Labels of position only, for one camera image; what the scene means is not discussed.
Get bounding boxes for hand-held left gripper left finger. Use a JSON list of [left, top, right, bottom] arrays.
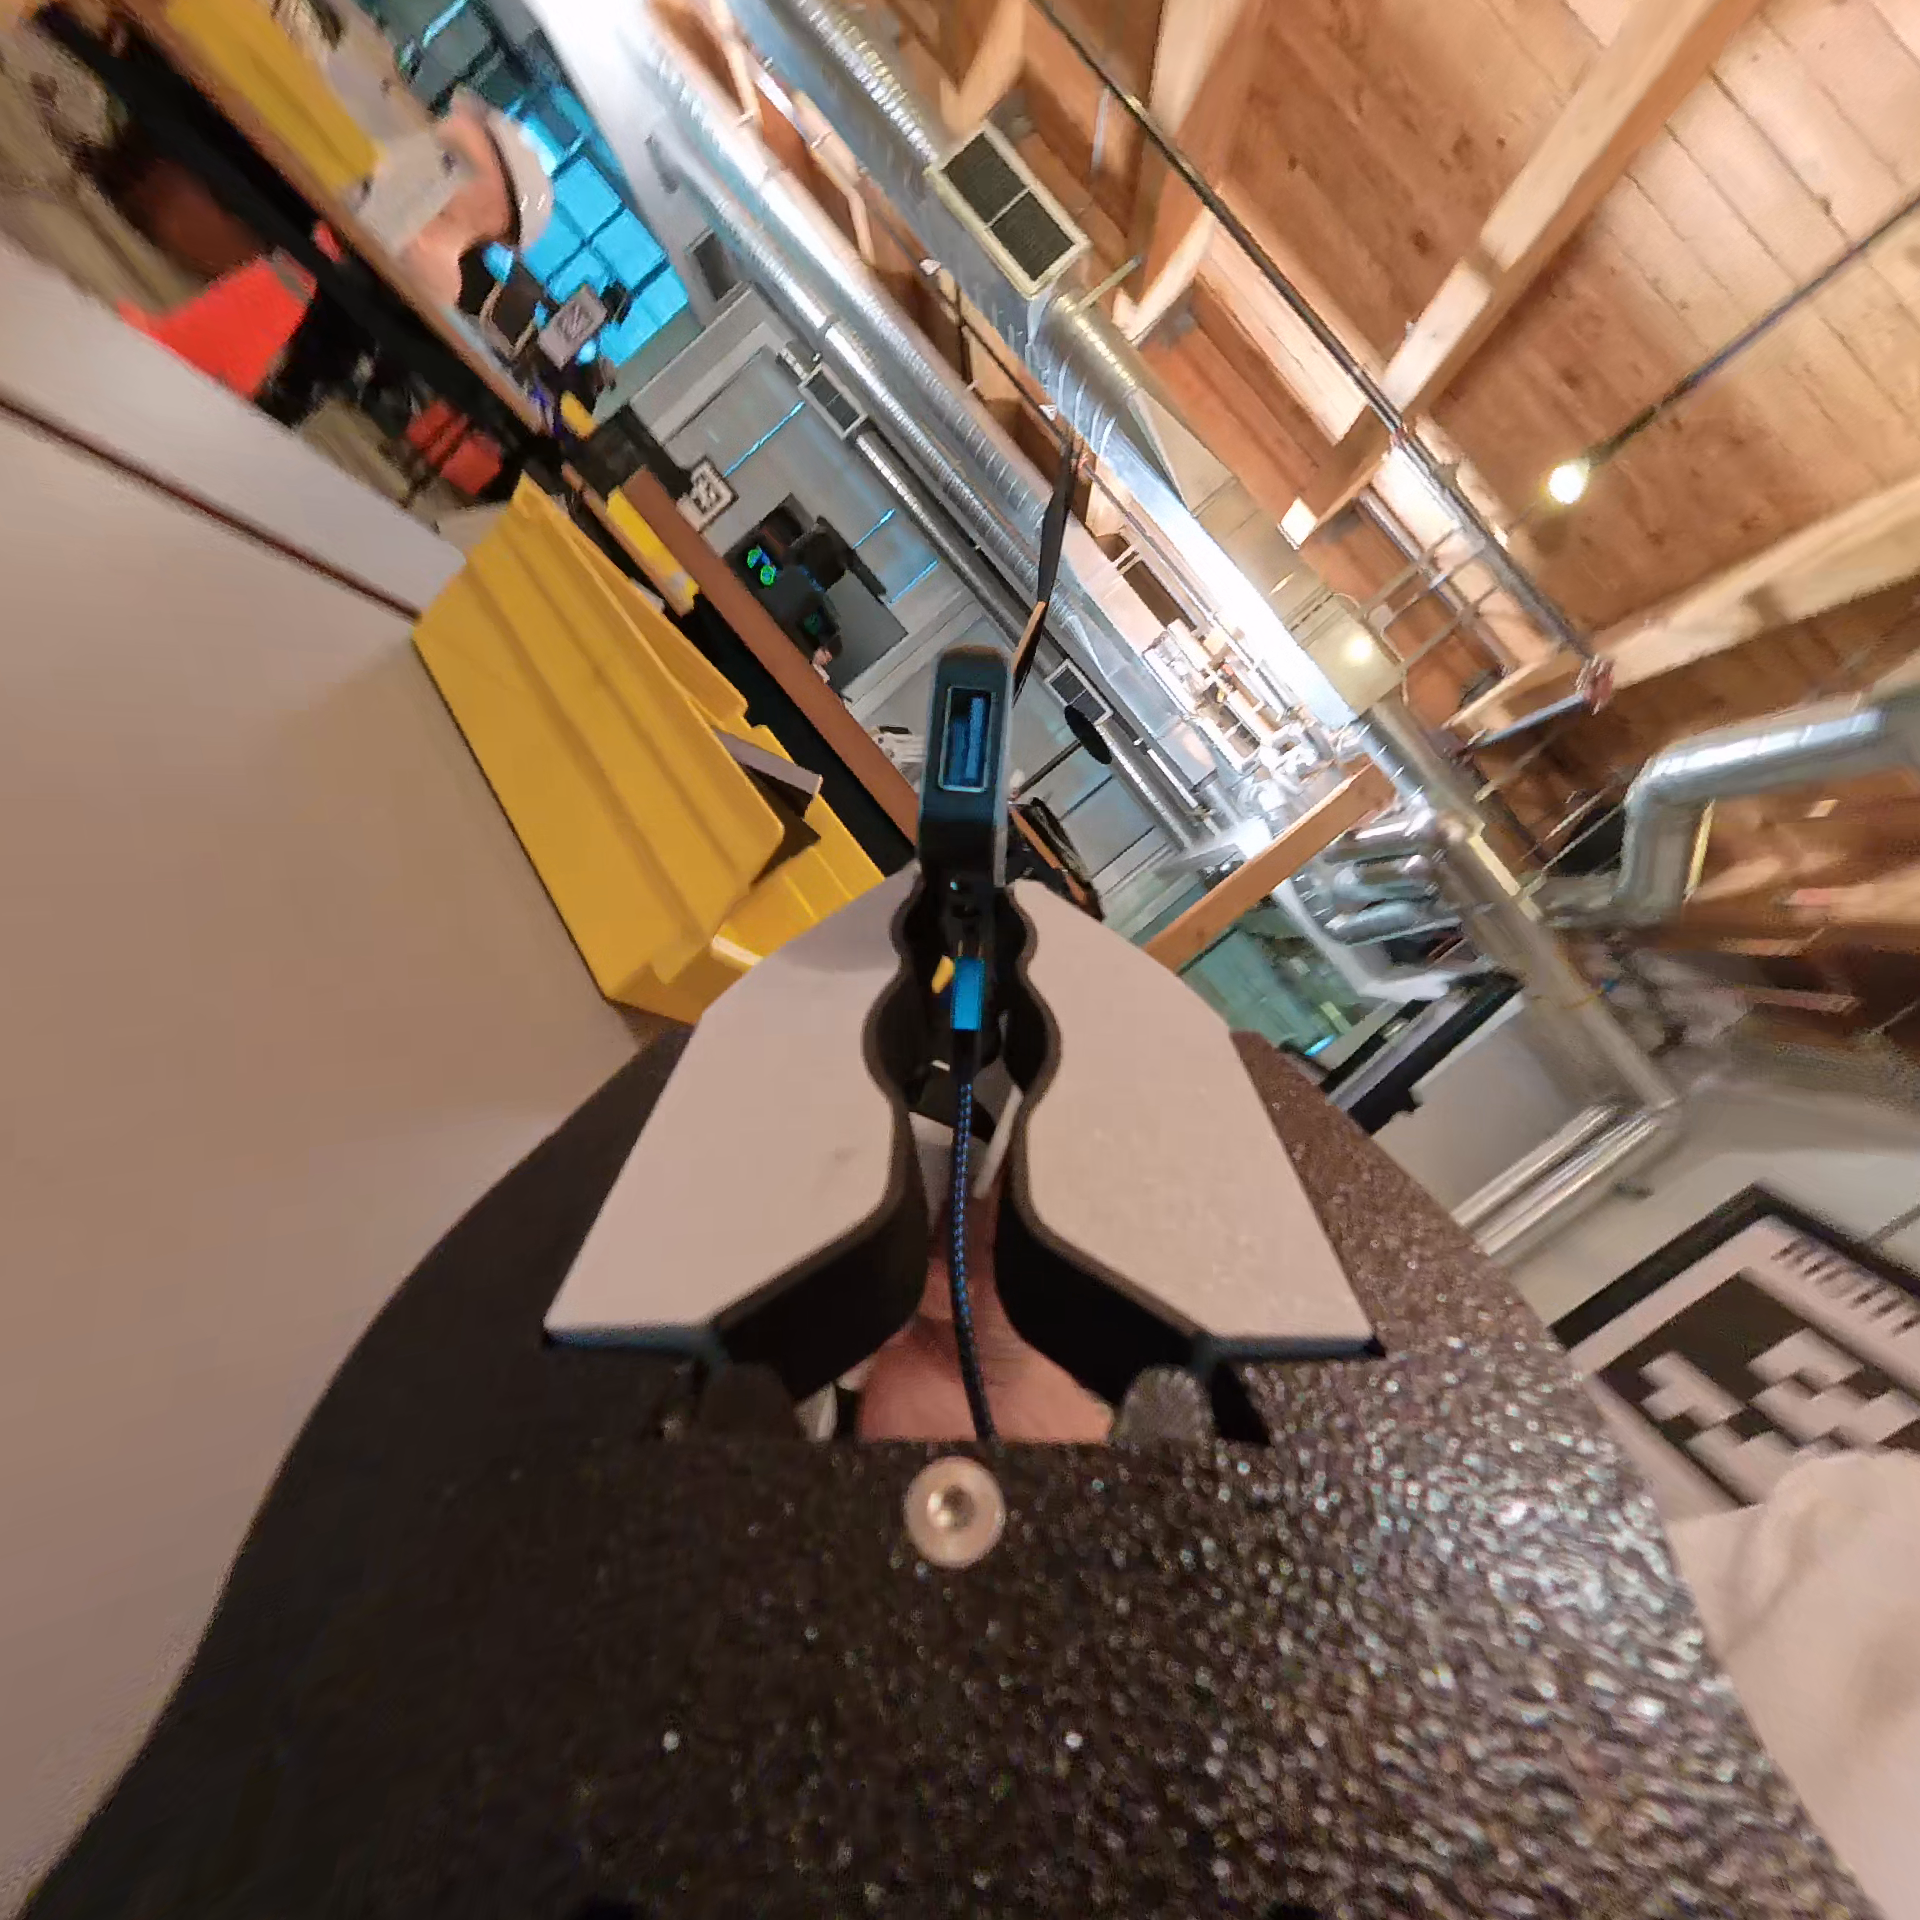
[[539, 875, 930, 1402]]

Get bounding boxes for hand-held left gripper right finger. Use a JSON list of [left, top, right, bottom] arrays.
[[994, 880, 1381, 1409]]

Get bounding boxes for blue black cable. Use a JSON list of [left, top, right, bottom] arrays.
[[930, 885, 1006, 1445]]

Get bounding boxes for grey slim usb hub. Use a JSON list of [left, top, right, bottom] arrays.
[[912, 645, 1017, 964]]

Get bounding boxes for black usb hub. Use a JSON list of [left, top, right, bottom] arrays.
[[716, 724, 827, 813]]

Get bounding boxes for yellow plastic bin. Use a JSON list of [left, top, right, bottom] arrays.
[[413, 475, 889, 1025]]

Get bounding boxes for person's right hand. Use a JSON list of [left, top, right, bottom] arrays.
[[858, 1199, 1115, 1445]]

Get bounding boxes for wooden pillar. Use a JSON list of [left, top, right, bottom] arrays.
[[1147, 765, 1398, 970]]

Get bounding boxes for black device green lights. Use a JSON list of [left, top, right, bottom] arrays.
[[742, 517, 844, 664]]

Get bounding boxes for white vent grille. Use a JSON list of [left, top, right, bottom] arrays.
[[926, 124, 1090, 297]]

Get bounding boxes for orange traffic cone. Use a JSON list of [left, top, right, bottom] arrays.
[[128, 253, 316, 397]]

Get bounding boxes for mannequin head white helmet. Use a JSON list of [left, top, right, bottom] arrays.
[[406, 98, 557, 301]]

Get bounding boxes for yellow storage tray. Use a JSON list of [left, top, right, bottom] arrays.
[[168, 0, 374, 184]]

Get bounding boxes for silver round duct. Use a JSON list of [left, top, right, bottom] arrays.
[[1620, 704, 1920, 931], [1348, 704, 1676, 1114]]

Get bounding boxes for spiral metal duct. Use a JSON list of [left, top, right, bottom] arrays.
[[735, 0, 1219, 495]]

